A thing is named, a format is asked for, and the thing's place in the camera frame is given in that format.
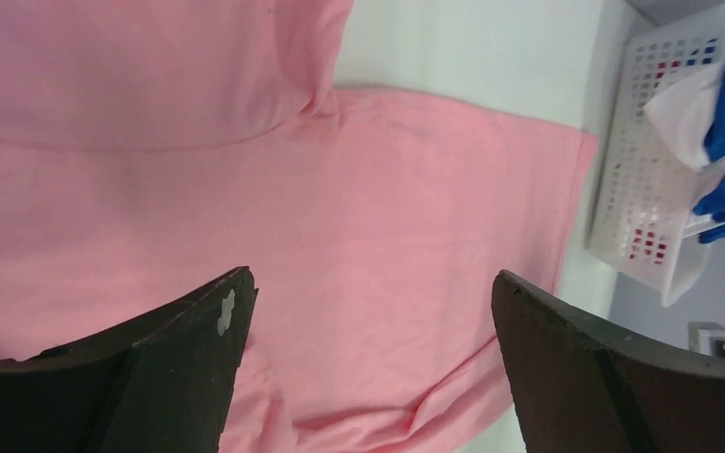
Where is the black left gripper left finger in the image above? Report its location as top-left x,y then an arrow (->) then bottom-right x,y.
0,267 -> 258,452

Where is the white t-shirt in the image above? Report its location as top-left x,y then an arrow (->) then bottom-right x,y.
644,62 -> 725,209

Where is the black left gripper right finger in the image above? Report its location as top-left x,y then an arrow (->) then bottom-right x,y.
492,270 -> 725,452

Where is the white plastic laundry basket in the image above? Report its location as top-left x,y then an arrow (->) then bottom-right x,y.
588,4 -> 725,307

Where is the pink t-shirt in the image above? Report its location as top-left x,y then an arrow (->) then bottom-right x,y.
0,1 -> 598,452

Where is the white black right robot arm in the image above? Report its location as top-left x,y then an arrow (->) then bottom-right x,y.
687,321 -> 725,359

